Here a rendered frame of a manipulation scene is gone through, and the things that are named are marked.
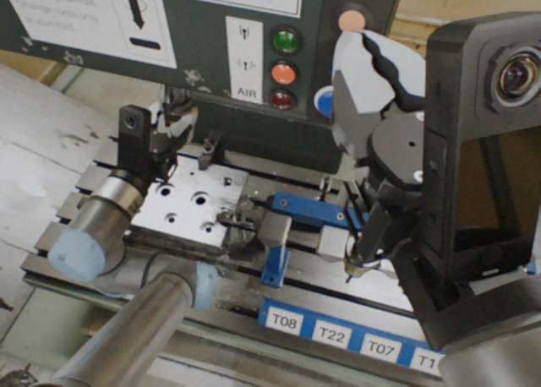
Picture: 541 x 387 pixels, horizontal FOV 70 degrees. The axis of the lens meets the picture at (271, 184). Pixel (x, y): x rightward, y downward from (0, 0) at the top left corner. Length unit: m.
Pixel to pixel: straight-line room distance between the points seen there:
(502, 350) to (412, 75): 0.16
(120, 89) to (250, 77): 1.64
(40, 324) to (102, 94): 1.04
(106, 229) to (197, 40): 0.35
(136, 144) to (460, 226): 0.54
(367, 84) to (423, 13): 1.26
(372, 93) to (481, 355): 0.15
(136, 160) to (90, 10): 0.32
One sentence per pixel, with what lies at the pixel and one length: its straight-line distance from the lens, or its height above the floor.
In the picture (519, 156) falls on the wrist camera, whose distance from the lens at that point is 0.19.
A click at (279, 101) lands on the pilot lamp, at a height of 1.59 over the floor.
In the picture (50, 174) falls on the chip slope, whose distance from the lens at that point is 1.60.
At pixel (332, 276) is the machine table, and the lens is 1.03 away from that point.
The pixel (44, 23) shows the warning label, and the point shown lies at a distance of 0.45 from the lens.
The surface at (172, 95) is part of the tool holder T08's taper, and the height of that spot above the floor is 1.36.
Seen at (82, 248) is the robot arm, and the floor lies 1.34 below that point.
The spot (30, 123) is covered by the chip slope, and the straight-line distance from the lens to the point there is 1.71.
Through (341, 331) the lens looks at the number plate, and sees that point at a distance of 0.94.
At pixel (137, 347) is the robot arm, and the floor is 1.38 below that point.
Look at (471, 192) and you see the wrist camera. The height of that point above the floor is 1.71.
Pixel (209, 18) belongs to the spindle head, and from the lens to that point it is 0.35.
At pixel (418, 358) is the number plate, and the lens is 0.98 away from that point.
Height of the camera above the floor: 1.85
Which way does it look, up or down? 56 degrees down
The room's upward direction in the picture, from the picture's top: 3 degrees clockwise
